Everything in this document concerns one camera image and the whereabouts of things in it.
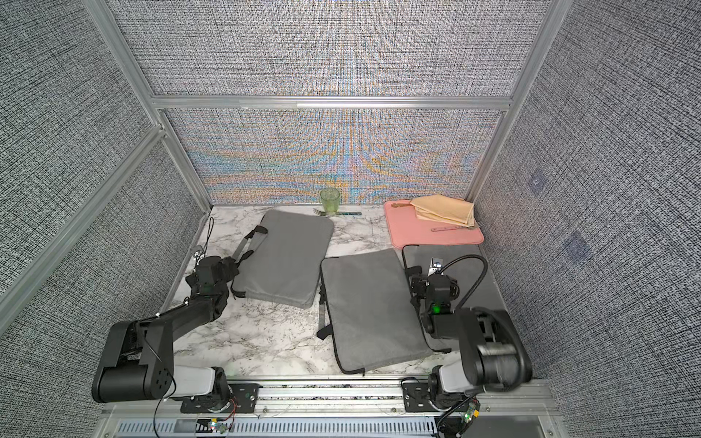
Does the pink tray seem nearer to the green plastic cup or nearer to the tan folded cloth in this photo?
the tan folded cloth

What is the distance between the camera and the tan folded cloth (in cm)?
116

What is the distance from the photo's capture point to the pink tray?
111cm

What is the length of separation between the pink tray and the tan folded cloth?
26 mm

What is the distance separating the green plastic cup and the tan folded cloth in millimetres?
337

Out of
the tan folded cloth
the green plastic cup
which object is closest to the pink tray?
the tan folded cloth

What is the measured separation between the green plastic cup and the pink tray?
22 cm

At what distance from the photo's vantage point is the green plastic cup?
1148 millimetres
